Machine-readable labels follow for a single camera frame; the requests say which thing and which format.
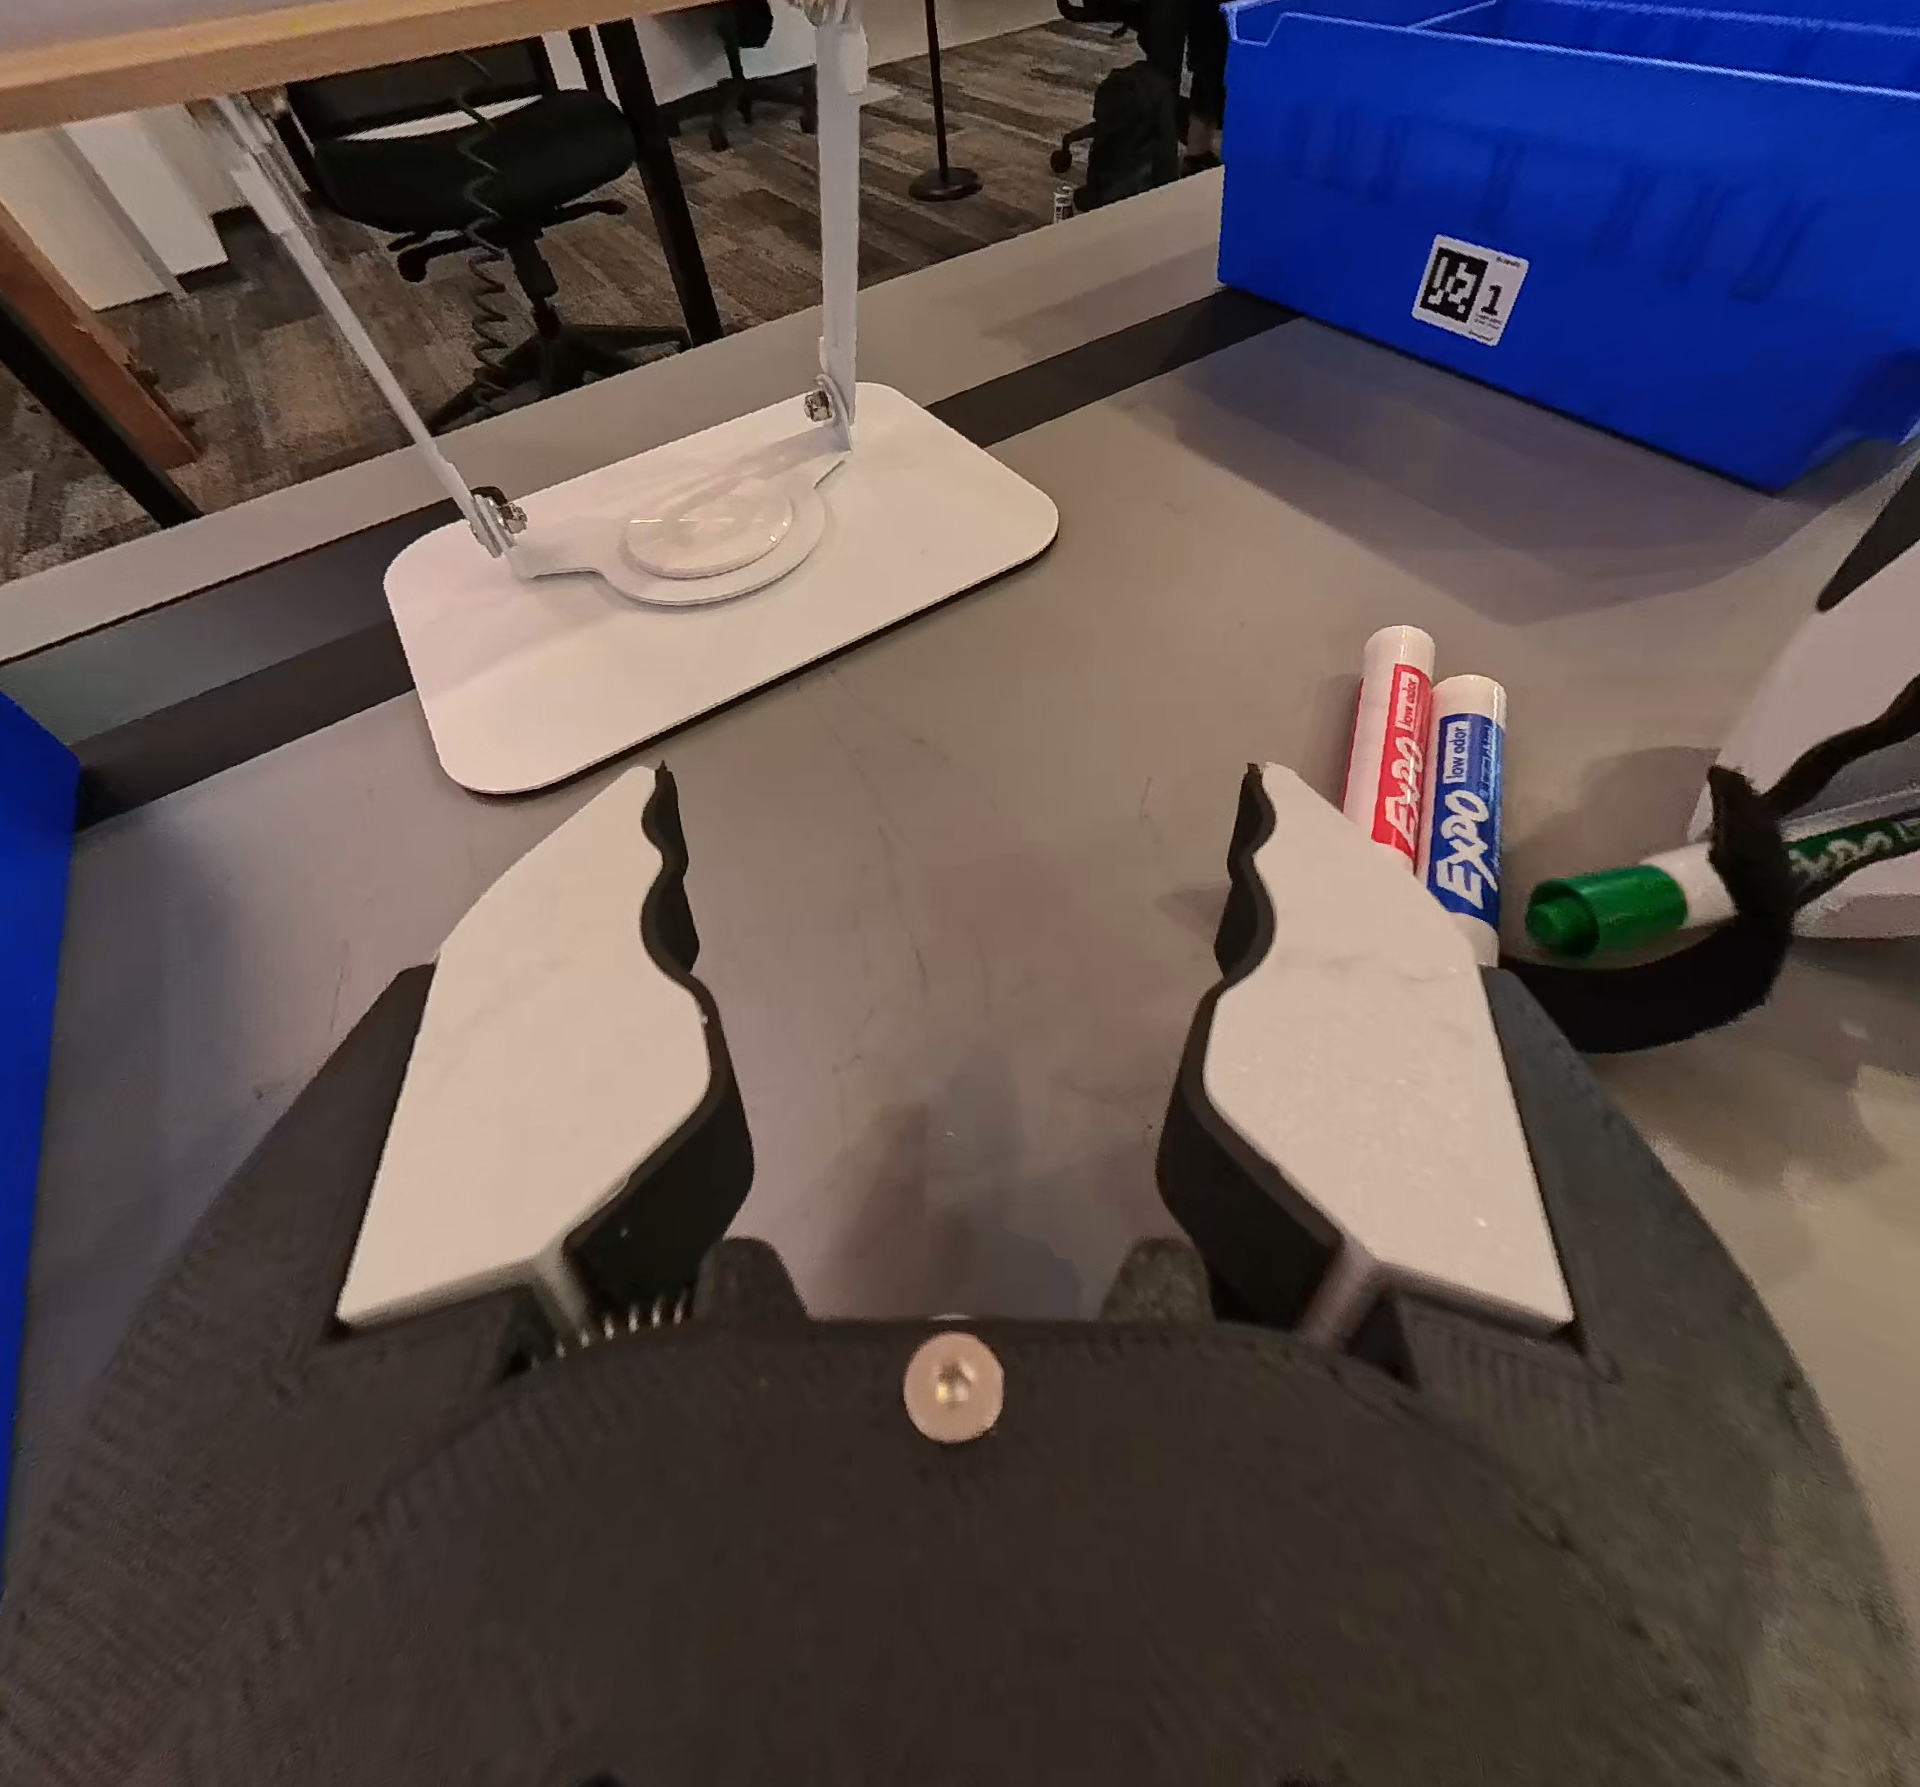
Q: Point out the blue plastic bin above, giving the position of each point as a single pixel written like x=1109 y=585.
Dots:
x=30 y=992

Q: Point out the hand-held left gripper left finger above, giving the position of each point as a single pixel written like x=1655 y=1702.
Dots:
x=540 y=1066

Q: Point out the red dry erase marker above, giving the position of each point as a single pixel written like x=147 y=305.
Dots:
x=1387 y=753

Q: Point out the black backpack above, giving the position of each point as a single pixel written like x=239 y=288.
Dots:
x=1133 y=139

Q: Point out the black office chair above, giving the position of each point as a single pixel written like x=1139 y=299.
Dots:
x=465 y=152
x=743 y=33

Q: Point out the blue bin with printed tag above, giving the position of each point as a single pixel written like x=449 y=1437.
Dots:
x=1650 y=243

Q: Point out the brown frame shelf rack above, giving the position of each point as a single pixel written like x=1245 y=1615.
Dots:
x=89 y=378

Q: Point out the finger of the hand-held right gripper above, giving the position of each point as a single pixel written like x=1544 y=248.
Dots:
x=1846 y=648

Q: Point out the wooden desk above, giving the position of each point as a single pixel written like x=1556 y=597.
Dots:
x=449 y=19

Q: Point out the blue dry erase marker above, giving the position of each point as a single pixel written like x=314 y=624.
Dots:
x=1462 y=828

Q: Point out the black pole with round base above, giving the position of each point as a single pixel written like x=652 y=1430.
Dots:
x=945 y=185

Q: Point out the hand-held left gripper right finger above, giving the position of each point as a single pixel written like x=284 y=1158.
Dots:
x=1349 y=1113

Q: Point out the green dry erase marker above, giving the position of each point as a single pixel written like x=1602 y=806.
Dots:
x=1611 y=904

